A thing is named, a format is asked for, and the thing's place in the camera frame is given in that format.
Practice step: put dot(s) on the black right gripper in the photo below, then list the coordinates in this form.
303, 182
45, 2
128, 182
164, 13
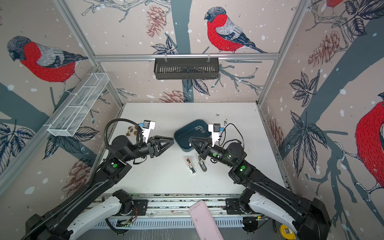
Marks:
206, 148

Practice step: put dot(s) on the staples strip in tray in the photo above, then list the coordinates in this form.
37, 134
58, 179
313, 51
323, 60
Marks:
200, 128

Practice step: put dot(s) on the pink flat case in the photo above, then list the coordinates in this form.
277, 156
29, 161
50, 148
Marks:
204, 223

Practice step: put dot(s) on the teal plastic tray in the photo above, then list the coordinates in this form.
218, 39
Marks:
182, 135

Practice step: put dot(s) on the black wire basket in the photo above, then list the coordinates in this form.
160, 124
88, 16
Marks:
186, 69

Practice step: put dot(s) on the yellow tape measure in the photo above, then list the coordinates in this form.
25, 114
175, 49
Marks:
287, 233

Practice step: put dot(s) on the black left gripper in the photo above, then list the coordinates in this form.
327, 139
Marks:
154, 149

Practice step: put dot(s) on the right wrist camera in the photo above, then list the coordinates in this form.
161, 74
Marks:
216, 132

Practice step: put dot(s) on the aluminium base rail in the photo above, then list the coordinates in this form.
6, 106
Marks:
176, 213

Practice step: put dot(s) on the horizontal aluminium bar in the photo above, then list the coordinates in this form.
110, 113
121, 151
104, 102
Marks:
148, 58

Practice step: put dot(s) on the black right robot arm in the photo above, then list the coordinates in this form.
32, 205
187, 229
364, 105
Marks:
308, 219

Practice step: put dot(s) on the white wire basket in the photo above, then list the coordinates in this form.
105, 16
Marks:
74, 113

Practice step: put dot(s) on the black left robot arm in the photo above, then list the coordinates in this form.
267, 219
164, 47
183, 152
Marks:
70, 219

